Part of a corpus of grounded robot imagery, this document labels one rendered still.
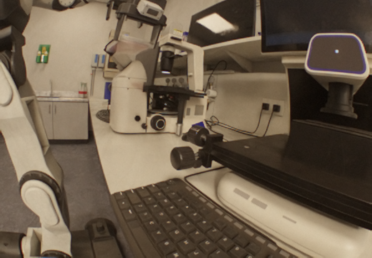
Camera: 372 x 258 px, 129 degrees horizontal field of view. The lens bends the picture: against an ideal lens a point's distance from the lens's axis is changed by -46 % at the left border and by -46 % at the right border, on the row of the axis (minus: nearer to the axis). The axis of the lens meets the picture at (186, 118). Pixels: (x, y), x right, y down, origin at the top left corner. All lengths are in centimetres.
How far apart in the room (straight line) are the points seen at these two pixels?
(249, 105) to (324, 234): 95
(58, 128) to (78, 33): 179
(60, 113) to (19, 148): 230
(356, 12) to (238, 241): 47
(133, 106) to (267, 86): 75
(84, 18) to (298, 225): 368
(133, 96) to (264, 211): 58
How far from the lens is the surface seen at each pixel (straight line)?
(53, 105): 280
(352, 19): 45
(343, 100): 33
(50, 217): 56
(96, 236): 95
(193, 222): 23
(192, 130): 31
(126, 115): 66
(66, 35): 352
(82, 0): 72
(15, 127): 50
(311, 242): 24
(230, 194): 28
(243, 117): 111
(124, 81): 66
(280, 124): 98
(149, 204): 25
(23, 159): 53
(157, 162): 43
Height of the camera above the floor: 92
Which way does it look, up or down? 8 degrees down
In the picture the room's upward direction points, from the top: 6 degrees clockwise
